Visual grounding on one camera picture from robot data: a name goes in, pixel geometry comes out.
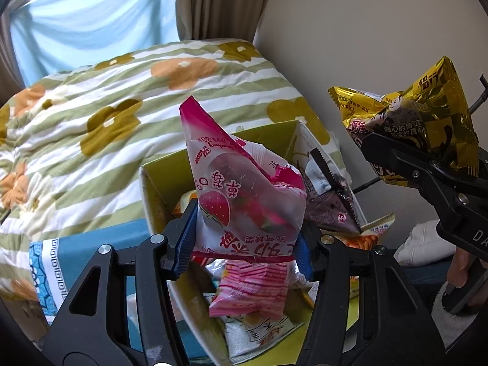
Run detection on orange sticks snack packet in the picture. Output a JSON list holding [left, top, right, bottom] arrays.
[[328, 213, 395, 250]]

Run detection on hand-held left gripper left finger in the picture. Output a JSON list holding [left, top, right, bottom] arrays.
[[42, 197, 201, 366]]

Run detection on beige curtain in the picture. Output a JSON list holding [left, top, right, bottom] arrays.
[[175, 0, 272, 43], [0, 8, 27, 100]]

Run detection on yellow-green cardboard box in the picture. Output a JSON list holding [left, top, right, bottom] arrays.
[[139, 119, 361, 366]]

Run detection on person's right hand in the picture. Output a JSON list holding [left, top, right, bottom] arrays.
[[446, 247, 475, 288]]

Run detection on white cloth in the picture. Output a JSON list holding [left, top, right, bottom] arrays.
[[393, 220, 458, 267]]

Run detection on black cable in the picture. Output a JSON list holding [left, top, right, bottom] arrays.
[[468, 76, 488, 115], [351, 177, 382, 195]]

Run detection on purple snack packet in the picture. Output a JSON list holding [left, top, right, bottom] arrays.
[[303, 149, 367, 235]]

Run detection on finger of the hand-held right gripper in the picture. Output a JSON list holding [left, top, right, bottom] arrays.
[[360, 133, 458, 206]]

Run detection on pink striped snack packet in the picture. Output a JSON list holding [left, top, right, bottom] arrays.
[[209, 261, 290, 319]]

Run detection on light blue cloth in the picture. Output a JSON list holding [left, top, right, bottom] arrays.
[[9, 0, 181, 88]]

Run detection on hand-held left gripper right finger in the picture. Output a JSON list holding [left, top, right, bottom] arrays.
[[293, 221, 447, 366]]

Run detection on pink strawberry snack packet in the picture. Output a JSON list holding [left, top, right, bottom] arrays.
[[179, 96, 307, 265]]

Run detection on floral striped blanket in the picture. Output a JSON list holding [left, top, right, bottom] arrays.
[[0, 39, 347, 302]]

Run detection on gold brown snack packet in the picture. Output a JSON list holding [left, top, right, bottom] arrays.
[[328, 56, 480, 188]]

